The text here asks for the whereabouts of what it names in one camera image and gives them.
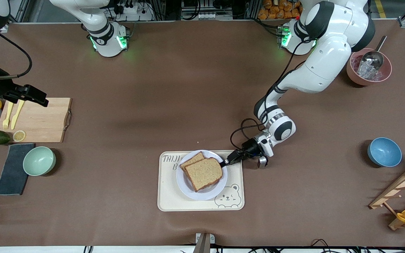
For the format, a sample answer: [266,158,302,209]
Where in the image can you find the metal table clamp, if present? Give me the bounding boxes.
[193,233,216,253]

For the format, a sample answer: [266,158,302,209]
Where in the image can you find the plain brown bread slice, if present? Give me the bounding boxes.
[184,157,223,192]

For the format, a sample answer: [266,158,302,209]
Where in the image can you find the metal scoop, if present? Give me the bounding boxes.
[359,35,387,72]

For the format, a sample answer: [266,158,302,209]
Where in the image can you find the dark grey cloth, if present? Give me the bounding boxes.
[0,143,36,196]

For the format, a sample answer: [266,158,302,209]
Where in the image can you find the wooden peg rack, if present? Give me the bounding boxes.
[369,162,405,231]

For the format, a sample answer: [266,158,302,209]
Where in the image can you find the yellow plastic fork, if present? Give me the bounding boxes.
[2,102,14,130]

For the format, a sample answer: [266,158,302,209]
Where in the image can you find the wooden cutting board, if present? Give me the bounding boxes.
[0,97,73,143]

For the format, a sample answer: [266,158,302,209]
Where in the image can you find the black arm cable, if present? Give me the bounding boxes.
[0,30,32,78]
[230,37,317,151]

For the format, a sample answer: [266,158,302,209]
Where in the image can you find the mint green bowl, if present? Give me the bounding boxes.
[23,146,56,176]

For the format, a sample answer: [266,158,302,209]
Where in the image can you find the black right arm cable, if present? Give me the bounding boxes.
[0,30,32,78]

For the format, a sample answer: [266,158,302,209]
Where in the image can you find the blue bowl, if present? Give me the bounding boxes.
[367,137,402,167]

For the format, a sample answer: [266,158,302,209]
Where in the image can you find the pink bowl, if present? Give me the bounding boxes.
[346,48,392,86]

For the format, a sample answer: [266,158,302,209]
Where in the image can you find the pale blue round plate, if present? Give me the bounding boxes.
[176,150,228,201]

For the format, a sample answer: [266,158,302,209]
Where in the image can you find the clear ice cubes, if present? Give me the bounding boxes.
[351,56,382,80]

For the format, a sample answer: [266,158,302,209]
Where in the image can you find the yellow plastic knife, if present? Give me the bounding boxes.
[11,100,25,130]

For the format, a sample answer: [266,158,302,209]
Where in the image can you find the orange packaged items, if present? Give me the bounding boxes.
[258,0,303,20]

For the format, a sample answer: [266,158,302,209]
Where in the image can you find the white bear print tray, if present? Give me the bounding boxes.
[157,150,245,212]

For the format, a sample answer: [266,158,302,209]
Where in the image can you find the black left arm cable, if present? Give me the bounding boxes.
[230,37,317,151]

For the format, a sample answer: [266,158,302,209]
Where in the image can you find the white power strip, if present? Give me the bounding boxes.
[113,0,154,21]

